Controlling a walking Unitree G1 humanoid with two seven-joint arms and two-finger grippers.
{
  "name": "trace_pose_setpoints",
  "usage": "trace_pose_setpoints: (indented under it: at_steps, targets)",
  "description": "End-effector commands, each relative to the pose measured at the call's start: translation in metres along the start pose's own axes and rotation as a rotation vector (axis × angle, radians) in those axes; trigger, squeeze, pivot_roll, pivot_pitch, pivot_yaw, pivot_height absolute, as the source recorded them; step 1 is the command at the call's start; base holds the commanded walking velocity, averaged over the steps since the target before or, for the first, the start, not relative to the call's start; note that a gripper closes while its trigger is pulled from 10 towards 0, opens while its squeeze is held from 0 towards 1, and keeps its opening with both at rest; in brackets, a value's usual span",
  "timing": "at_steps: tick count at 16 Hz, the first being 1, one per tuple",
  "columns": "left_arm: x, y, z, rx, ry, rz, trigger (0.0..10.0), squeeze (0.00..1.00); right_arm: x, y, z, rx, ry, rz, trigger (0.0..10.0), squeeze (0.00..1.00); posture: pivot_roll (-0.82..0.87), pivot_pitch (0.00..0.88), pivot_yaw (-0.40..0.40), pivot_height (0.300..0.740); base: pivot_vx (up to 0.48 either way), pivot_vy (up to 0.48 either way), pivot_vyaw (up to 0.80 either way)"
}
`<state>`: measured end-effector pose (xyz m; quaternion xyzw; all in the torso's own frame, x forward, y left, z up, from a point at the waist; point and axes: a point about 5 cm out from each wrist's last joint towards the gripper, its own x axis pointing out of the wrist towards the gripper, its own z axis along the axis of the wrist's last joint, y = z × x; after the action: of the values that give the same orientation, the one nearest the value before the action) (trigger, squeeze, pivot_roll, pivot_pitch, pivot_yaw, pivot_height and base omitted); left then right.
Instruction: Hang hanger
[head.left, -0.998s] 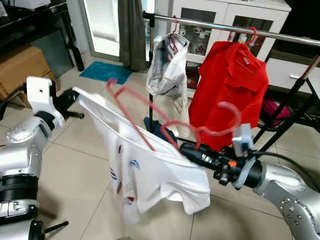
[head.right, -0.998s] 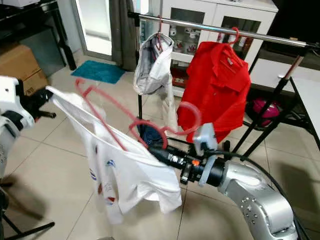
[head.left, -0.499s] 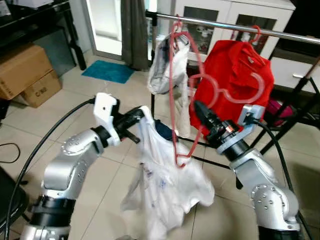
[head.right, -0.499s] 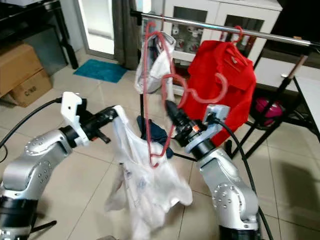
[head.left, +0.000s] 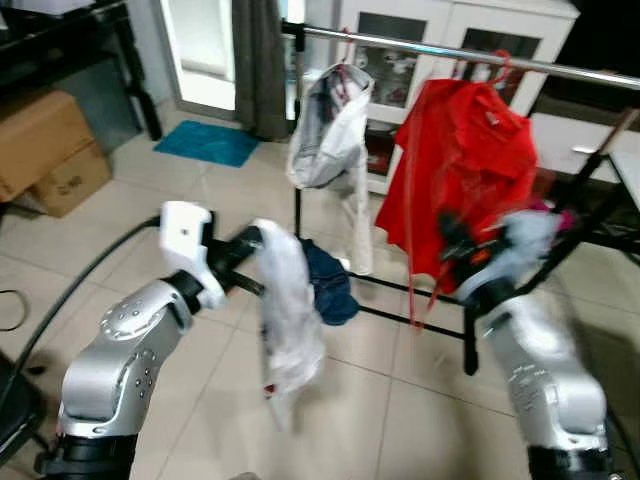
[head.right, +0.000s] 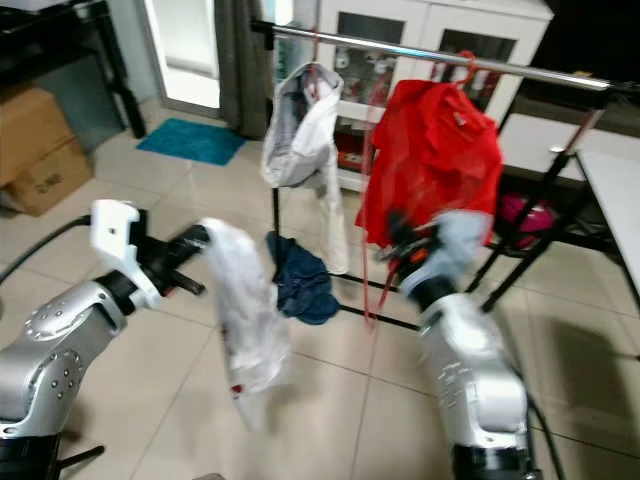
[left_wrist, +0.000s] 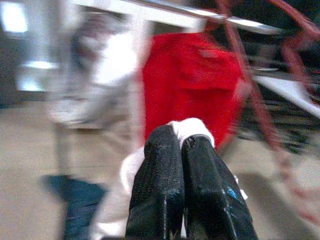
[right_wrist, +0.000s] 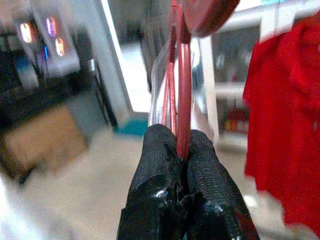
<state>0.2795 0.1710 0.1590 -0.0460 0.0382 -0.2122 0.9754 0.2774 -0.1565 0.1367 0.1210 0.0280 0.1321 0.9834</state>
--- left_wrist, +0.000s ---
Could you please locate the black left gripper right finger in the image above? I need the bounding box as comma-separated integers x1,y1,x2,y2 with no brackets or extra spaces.
181,134,259,240

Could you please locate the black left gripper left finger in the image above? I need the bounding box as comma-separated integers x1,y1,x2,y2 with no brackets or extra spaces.
126,124,186,240

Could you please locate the white cloth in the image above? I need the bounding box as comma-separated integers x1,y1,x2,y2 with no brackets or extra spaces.
99,117,249,240

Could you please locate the red wire hanger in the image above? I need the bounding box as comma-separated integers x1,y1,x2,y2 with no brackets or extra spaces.
204,0,320,226

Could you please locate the dark blue garment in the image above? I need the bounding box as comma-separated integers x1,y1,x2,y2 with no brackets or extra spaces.
42,174,108,240

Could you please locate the plain red shirt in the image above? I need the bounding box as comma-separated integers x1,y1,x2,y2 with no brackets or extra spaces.
141,32,247,151

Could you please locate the white grey shirt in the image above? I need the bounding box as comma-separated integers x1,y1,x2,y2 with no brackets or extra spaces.
47,12,141,126

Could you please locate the black clothes rack silver bar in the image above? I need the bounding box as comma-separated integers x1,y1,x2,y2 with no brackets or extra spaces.
72,0,285,36

